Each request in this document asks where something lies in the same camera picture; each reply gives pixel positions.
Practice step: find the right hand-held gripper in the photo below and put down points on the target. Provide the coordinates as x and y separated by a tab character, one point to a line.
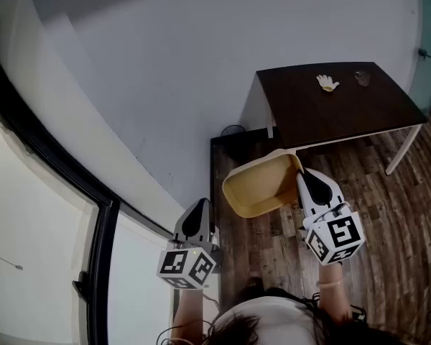
339	234

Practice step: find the dark wooden table white legs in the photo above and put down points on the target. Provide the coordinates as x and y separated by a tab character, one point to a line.
345	113

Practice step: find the clear glass cup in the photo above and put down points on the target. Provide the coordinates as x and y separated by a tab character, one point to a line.
362	79

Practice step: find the white work glove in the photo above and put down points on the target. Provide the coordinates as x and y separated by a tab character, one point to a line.
326	82

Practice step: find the black door frame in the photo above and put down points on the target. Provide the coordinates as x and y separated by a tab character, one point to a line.
102	228

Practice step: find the black door latch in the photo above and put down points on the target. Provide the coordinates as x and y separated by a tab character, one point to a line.
424	54

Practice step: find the person's left black shoe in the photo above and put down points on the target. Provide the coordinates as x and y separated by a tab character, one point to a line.
254	284

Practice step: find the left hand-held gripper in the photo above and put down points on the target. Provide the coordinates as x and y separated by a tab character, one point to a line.
195	235

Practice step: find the person's white shirt torso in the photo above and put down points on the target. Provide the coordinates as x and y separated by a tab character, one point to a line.
273	322

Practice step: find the person's left forearm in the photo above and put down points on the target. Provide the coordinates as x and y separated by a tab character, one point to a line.
188	311

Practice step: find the frosted glass door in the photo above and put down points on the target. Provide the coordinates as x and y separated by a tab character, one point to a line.
425	31

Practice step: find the black waste bin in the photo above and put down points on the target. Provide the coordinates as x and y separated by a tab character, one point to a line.
232	130

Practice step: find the yellow plastic tray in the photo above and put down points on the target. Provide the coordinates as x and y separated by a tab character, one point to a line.
262	182

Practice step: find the black and blue device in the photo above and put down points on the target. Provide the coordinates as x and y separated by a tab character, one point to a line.
359	315

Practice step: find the person's right forearm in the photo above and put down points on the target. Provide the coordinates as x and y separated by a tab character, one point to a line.
332	298

